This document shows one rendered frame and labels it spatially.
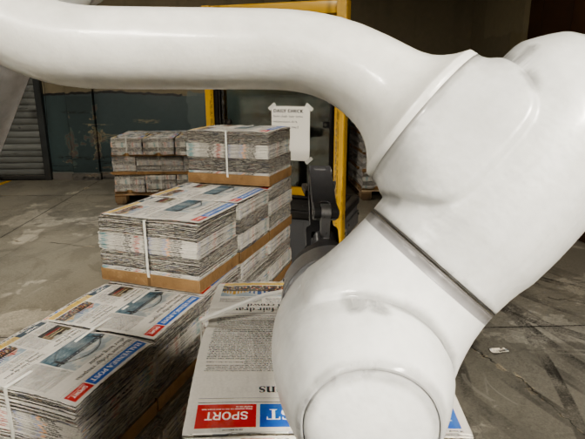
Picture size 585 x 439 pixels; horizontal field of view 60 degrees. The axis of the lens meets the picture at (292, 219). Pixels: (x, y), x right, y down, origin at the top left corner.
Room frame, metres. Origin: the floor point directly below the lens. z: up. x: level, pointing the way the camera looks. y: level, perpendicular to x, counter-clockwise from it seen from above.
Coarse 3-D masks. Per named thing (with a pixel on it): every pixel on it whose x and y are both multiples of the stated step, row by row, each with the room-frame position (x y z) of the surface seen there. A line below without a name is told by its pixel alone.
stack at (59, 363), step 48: (96, 288) 1.53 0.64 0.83; (144, 288) 1.53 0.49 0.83; (48, 336) 1.21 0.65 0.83; (96, 336) 1.21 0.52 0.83; (144, 336) 1.21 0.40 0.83; (192, 336) 1.40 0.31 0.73; (0, 384) 0.99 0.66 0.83; (48, 384) 0.99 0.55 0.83; (96, 384) 0.99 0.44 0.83; (144, 384) 1.14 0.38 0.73; (0, 432) 0.99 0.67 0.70; (48, 432) 0.95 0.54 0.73; (96, 432) 0.97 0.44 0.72; (144, 432) 1.13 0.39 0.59
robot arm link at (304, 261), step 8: (320, 248) 0.41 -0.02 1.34; (328, 248) 0.40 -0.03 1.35; (304, 256) 0.41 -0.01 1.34; (312, 256) 0.39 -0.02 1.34; (320, 256) 0.38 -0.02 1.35; (296, 264) 0.40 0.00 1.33; (304, 264) 0.38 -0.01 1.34; (312, 264) 0.37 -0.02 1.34; (288, 272) 0.40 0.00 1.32; (296, 272) 0.38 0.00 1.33; (288, 280) 0.38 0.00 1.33; (288, 288) 0.37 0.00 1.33
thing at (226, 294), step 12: (228, 288) 0.75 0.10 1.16; (240, 288) 0.75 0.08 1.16; (252, 288) 0.75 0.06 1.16; (264, 288) 0.75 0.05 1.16; (276, 288) 0.75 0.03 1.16; (216, 300) 0.68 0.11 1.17; (228, 300) 0.68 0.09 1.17; (240, 300) 0.69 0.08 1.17; (264, 300) 0.69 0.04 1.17; (276, 300) 0.69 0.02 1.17
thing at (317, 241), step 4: (316, 232) 0.48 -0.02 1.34; (332, 232) 0.48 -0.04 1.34; (316, 236) 0.48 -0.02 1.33; (320, 236) 0.47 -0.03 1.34; (332, 236) 0.47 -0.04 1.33; (316, 240) 0.47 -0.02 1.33; (320, 240) 0.46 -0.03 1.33; (324, 240) 0.46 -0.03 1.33; (328, 240) 0.46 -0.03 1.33; (332, 240) 0.46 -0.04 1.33; (312, 244) 0.46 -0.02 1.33; (316, 244) 0.45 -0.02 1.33; (320, 244) 0.45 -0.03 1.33; (324, 244) 0.45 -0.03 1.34; (328, 244) 0.45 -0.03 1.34; (332, 244) 0.45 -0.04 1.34; (336, 244) 0.45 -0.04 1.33; (304, 248) 0.46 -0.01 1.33; (308, 248) 0.45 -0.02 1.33; (312, 248) 0.44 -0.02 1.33; (300, 252) 0.45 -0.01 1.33; (304, 252) 0.44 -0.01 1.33; (296, 256) 0.45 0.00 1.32; (292, 260) 0.45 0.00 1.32
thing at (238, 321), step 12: (228, 312) 0.63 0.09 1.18; (240, 312) 0.64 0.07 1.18; (252, 312) 0.64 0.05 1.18; (264, 312) 0.64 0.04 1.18; (276, 312) 0.64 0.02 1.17; (216, 324) 0.60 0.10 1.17; (228, 324) 0.60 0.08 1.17; (240, 324) 0.60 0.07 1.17; (252, 324) 0.60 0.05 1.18; (264, 324) 0.60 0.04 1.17
